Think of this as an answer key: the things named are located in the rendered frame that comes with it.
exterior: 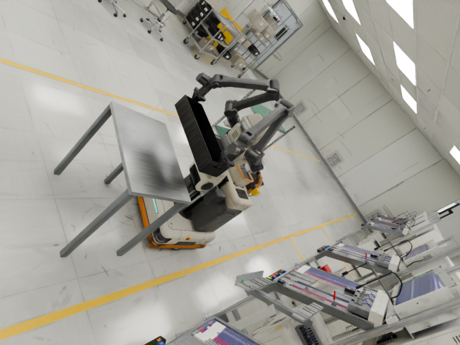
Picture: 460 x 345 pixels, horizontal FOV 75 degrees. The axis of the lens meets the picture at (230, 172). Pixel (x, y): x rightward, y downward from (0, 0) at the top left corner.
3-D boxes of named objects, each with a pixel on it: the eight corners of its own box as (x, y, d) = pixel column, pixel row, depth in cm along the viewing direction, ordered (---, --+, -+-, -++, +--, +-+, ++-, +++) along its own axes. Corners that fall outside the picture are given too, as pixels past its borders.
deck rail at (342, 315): (270, 289, 226) (272, 281, 226) (272, 288, 228) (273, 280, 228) (372, 333, 188) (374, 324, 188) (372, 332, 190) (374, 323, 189)
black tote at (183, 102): (216, 177, 191) (229, 168, 187) (198, 171, 178) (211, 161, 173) (191, 113, 219) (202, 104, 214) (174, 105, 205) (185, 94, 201)
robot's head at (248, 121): (256, 124, 227) (260, 111, 214) (267, 146, 217) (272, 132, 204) (239, 128, 223) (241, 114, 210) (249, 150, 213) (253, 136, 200)
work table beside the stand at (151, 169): (108, 181, 260) (165, 123, 227) (121, 256, 227) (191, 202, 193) (53, 170, 226) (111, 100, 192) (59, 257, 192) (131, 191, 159)
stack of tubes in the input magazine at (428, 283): (394, 306, 185) (438, 289, 174) (399, 285, 228) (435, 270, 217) (407, 326, 181) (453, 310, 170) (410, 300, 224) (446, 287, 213)
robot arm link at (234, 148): (254, 141, 172) (243, 133, 175) (246, 139, 162) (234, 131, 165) (244, 158, 175) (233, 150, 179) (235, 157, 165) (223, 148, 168)
